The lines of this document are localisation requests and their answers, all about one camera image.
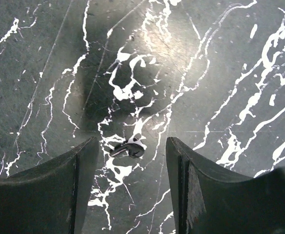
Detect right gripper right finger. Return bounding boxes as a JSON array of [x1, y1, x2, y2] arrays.
[[166, 137, 285, 234]]

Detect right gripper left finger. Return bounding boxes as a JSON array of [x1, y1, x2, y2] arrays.
[[0, 137, 99, 234]]

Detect black earbud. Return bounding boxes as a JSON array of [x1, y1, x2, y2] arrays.
[[110, 138, 145, 158]]

